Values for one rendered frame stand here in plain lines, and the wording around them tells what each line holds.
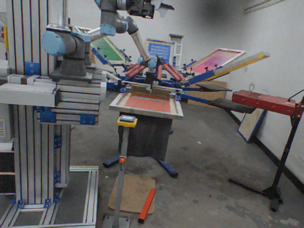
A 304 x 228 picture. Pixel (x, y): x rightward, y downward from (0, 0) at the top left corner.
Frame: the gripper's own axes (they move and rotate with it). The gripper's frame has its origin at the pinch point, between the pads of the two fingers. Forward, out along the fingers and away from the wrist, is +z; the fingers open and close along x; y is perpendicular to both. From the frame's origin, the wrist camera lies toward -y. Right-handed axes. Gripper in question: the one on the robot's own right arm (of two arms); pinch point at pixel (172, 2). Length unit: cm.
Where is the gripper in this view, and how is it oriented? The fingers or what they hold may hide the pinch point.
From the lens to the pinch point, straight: 113.1
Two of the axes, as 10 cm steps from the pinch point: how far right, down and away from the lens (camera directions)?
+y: -1.7, 9.7, 1.7
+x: -2.2, 1.3, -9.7
